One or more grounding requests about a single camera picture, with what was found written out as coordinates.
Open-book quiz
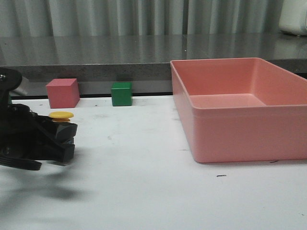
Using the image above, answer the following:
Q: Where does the pink plastic bin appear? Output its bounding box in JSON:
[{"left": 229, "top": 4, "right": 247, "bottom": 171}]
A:
[{"left": 170, "top": 57, "right": 307, "bottom": 163}]

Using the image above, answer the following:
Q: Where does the grey pleated curtain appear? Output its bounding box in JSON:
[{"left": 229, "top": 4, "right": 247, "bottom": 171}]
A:
[{"left": 0, "top": 0, "right": 283, "bottom": 37}]

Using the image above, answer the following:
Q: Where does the grey stone counter ledge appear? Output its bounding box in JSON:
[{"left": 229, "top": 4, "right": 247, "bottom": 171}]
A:
[{"left": 0, "top": 33, "right": 307, "bottom": 98}]

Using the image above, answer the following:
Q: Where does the white appliance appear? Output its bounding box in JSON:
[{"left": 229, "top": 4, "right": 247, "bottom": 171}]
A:
[{"left": 279, "top": 0, "right": 307, "bottom": 36}]

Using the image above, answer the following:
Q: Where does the pink cube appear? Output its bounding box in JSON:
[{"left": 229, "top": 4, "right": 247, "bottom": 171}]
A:
[{"left": 46, "top": 79, "right": 80, "bottom": 109}]

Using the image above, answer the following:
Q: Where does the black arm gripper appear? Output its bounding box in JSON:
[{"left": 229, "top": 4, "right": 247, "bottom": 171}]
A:
[{"left": 0, "top": 68, "right": 78, "bottom": 164}]

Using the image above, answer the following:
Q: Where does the green cube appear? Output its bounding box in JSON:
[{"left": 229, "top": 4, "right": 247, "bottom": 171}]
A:
[{"left": 111, "top": 82, "right": 132, "bottom": 106}]

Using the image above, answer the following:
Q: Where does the yellow push button switch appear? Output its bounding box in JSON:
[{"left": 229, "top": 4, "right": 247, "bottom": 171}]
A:
[{"left": 48, "top": 111, "right": 74, "bottom": 122}]

